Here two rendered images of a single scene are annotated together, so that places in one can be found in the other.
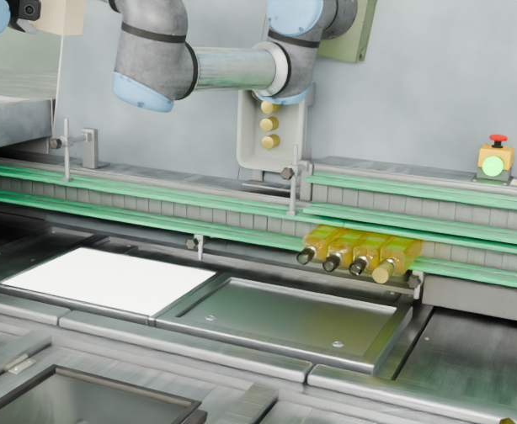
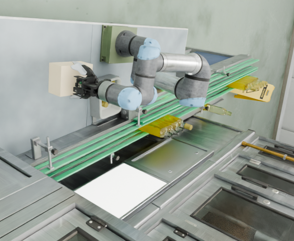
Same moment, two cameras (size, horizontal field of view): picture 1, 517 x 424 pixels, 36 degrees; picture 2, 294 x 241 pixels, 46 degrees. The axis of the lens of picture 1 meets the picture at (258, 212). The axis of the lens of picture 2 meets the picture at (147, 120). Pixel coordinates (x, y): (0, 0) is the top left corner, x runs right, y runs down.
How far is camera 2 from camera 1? 2.15 m
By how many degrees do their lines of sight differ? 69
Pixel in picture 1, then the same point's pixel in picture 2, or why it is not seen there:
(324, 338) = (191, 154)
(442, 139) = not seen: hidden behind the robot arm
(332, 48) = (126, 59)
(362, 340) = (194, 148)
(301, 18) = not seen: hidden behind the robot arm
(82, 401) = (219, 211)
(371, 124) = (127, 82)
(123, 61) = (203, 92)
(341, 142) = not seen: hidden behind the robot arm
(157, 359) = (195, 189)
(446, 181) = (162, 92)
